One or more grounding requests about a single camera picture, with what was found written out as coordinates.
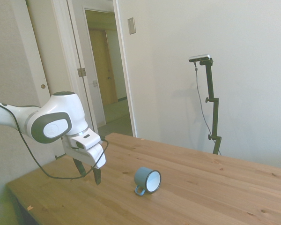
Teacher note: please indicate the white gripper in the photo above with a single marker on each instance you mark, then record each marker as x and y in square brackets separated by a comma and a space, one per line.
[84, 155]

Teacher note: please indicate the blue enamel mug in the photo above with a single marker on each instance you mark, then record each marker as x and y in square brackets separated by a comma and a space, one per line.
[141, 175]

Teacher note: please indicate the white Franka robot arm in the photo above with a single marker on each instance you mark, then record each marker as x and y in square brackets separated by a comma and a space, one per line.
[61, 105]

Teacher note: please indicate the round brown door knob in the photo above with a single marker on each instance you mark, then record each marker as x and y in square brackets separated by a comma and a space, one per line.
[43, 86]

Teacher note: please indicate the metal door hinge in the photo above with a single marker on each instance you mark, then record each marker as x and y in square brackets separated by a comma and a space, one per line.
[81, 72]

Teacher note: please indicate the wooden hallway door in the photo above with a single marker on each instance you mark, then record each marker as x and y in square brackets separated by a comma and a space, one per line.
[100, 58]

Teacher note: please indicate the white open door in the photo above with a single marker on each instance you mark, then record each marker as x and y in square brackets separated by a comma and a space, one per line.
[53, 47]

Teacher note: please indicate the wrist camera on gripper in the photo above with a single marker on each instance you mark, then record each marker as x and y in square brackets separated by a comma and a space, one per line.
[85, 140]

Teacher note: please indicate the white door frame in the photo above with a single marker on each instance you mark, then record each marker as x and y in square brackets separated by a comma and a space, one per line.
[125, 70]

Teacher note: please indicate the black articulated camera stand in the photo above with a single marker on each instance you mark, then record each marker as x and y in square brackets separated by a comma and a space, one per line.
[210, 82]

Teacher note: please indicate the white light switch plate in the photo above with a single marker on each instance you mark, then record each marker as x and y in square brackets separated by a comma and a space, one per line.
[131, 25]

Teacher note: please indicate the silver stereo camera on stand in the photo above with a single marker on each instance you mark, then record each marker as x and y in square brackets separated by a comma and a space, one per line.
[200, 57]

